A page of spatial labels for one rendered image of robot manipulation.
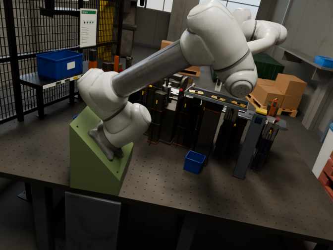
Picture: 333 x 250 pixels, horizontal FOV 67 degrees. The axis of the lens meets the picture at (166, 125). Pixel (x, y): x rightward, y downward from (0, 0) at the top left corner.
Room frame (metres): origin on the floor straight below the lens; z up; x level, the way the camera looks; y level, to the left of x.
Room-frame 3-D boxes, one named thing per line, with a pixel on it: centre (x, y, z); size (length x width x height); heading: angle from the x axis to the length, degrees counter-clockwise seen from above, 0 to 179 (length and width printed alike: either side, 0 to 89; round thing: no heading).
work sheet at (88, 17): (2.21, 0.80, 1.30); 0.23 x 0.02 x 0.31; 163
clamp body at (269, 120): (1.47, -0.65, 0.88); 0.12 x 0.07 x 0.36; 163
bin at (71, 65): (1.74, 0.82, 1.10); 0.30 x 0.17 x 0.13; 168
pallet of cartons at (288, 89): (5.12, -1.99, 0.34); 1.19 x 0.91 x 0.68; 178
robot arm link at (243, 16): (1.41, -0.28, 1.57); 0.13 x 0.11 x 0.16; 85
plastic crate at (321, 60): (4.15, -2.28, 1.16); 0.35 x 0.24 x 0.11; 178
